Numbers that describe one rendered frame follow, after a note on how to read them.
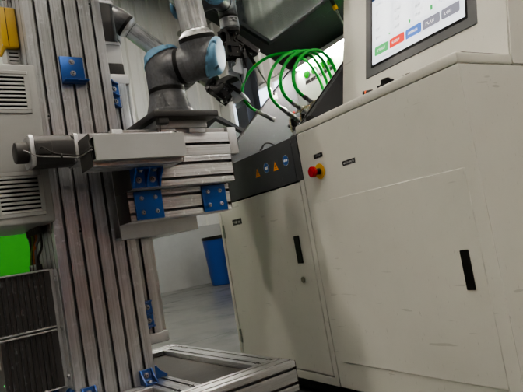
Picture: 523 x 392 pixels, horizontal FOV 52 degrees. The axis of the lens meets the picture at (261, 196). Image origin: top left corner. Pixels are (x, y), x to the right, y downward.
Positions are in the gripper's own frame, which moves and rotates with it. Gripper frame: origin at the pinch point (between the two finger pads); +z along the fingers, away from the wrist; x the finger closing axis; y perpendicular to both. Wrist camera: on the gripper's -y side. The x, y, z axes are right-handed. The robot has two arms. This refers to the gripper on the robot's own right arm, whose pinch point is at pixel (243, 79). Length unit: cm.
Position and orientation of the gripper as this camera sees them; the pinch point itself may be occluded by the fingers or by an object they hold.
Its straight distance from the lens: 213.8
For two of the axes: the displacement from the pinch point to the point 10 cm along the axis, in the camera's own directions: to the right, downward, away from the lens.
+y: -8.5, 1.1, -5.2
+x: 5.0, -1.5, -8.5
